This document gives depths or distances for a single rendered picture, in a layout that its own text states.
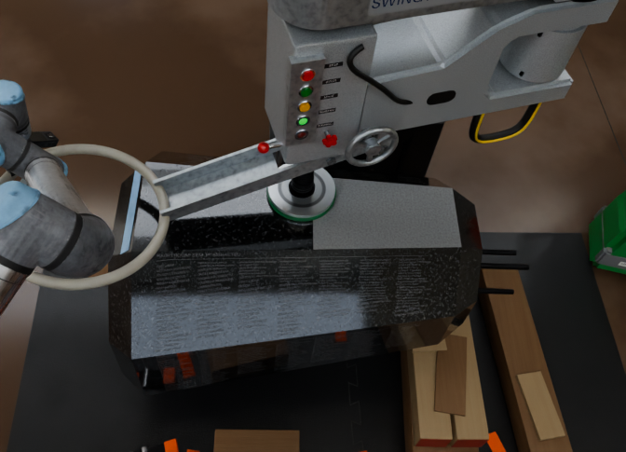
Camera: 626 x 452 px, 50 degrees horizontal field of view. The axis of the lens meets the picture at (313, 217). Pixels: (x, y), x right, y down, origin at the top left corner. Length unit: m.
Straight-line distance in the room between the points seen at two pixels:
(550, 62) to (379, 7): 0.63
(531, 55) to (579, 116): 1.96
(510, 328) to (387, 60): 1.46
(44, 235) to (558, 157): 2.83
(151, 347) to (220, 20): 2.28
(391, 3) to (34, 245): 0.86
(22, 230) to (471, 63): 1.13
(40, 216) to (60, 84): 2.48
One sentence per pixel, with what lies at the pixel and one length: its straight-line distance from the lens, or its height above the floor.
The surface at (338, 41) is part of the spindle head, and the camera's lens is 1.52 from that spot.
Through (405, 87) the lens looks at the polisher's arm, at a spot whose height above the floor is 1.34.
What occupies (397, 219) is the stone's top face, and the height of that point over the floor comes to 0.82.
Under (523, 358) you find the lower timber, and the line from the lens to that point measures 2.80.
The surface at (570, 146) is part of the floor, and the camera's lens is 3.70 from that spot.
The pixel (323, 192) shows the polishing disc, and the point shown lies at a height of 0.85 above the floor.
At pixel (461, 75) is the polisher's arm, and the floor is 1.35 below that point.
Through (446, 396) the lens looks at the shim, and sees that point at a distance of 2.50.
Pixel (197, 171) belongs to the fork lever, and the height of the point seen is 0.97.
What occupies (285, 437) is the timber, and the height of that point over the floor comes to 0.13.
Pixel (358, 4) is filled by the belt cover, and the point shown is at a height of 1.64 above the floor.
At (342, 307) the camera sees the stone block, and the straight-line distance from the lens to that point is 2.07.
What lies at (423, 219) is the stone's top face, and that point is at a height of 0.82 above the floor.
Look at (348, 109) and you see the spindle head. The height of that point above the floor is 1.31.
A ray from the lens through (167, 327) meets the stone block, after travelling 2.08.
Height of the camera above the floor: 2.54
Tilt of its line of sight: 56 degrees down
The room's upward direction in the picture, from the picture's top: 8 degrees clockwise
